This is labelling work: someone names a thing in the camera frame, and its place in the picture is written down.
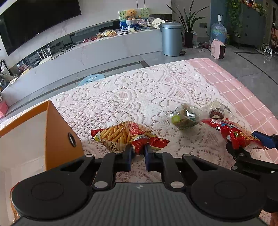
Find red cartoon snack bag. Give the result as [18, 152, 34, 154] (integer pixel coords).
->
[201, 118, 266, 150]

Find fries snack bag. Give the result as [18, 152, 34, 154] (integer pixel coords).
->
[91, 121, 170, 155]

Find clear bag green snacks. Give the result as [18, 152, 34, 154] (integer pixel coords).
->
[168, 103, 207, 130]

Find pink checked tablecloth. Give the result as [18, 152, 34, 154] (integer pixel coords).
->
[169, 58, 277, 168]

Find clear bag brown snack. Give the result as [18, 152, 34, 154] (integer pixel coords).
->
[205, 100, 233, 119]

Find white lace tablecloth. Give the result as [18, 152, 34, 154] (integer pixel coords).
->
[0, 60, 272, 222]

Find orange cardboard box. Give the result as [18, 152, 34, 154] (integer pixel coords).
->
[1, 101, 83, 225]

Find light blue plastic stool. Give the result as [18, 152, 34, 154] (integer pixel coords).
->
[78, 74, 105, 87]

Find pink space heater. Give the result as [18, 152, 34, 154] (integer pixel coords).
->
[211, 39, 225, 59]

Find dark grey cabinet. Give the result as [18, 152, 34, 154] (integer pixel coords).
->
[234, 4, 266, 48]

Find white tv console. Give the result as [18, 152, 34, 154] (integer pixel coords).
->
[1, 29, 162, 106]

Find water jug with pump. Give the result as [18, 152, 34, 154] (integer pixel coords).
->
[210, 14, 228, 43]

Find white wifi router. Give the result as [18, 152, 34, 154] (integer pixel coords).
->
[37, 45, 52, 65]

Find pink storage box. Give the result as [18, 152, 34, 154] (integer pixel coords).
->
[0, 100, 9, 118]

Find blue metal trash bin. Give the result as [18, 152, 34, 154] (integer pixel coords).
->
[159, 22, 185, 57]

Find potted snake plant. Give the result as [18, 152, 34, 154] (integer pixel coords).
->
[165, 1, 209, 48]

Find hanging ivy plant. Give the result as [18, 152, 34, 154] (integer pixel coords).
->
[226, 0, 266, 38]

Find teddy bear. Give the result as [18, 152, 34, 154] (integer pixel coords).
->
[125, 9, 137, 20]

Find green picture board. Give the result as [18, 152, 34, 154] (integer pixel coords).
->
[118, 7, 150, 31]

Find black wall television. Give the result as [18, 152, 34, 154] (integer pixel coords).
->
[1, 0, 81, 55]

